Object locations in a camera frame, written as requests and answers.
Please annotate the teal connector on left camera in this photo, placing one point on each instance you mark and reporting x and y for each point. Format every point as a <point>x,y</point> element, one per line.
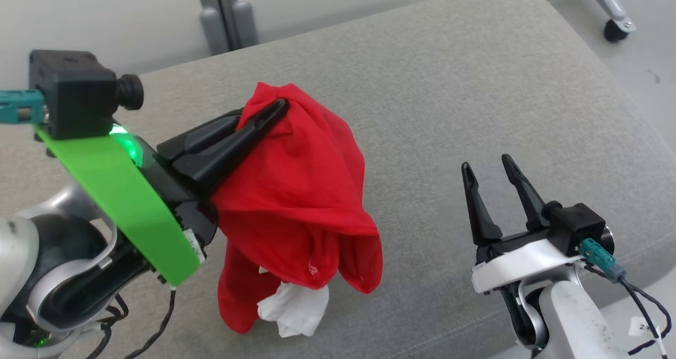
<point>21,106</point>

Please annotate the black caster wheel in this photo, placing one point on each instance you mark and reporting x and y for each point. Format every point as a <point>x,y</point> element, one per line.
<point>615,31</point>

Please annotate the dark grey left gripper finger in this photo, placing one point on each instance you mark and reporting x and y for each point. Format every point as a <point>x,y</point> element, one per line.
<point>200,134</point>
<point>232,150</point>

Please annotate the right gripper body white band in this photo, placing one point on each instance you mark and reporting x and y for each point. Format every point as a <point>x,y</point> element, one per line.
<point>520,266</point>

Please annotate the teal connector on right camera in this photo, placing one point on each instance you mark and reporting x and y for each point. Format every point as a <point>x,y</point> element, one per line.
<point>597,256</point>

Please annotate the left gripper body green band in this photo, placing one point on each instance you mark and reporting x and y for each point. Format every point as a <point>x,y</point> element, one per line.
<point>116,200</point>

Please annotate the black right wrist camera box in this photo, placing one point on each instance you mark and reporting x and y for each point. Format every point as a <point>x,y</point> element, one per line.
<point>575,227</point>

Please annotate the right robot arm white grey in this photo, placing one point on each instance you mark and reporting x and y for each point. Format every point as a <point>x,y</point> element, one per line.
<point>575,322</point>

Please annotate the teal connector on camera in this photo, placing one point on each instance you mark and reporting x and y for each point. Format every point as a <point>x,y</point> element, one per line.
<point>597,256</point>
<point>21,106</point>

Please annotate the grey partition post feet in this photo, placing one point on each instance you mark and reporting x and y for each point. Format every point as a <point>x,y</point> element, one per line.
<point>222,10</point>

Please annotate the grey caster chair leg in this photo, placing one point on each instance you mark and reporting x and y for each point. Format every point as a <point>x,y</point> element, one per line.
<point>607,0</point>

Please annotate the plain red garment white trim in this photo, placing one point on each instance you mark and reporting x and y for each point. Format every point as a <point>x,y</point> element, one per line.
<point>296,190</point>

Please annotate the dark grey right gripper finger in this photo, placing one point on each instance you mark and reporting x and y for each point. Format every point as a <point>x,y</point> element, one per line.
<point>481,214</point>
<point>528,200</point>

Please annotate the grey fabric sofa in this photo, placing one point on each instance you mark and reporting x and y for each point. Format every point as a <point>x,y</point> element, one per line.
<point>449,111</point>

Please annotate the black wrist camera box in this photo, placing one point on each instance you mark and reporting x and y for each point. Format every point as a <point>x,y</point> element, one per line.
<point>575,227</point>
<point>74,95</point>

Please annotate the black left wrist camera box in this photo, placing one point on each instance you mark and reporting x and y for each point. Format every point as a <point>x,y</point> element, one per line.
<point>74,95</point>

